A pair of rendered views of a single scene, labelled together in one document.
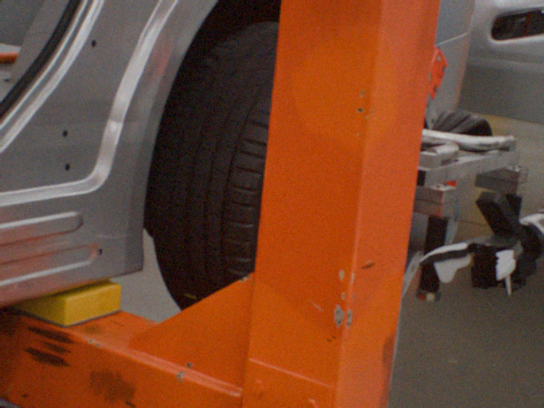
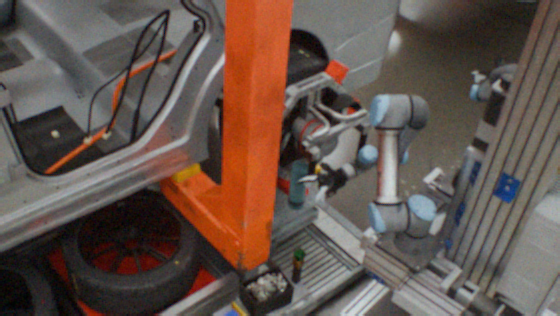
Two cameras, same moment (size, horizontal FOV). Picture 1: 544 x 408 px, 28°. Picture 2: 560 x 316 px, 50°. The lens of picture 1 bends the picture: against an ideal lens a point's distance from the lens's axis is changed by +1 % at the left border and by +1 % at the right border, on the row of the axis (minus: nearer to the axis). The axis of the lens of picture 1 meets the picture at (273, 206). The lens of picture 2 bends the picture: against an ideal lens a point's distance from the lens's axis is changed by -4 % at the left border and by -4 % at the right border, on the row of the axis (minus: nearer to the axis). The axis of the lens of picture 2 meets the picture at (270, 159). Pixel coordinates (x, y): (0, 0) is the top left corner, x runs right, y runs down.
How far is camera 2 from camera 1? 1.56 m
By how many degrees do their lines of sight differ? 31
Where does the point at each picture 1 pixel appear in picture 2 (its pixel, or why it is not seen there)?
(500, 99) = not seen: outside the picture
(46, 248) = (166, 165)
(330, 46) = (235, 150)
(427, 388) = not seen: hidden behind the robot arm
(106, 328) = (191, 183)
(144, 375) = (197, 209)
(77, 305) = (181, 175)
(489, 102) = not seen: outside the picture
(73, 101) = (173, 118)
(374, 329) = (259, 223)
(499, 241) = (326, 179)
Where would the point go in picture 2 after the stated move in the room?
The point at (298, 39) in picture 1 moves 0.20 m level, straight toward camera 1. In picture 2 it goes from (227, 142) to (208, 175)
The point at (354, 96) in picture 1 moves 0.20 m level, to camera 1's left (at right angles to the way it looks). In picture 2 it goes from (242, 168) to (194, 155)
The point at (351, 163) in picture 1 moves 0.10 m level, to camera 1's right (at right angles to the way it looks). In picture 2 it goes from (243, 186) to (267, 192)
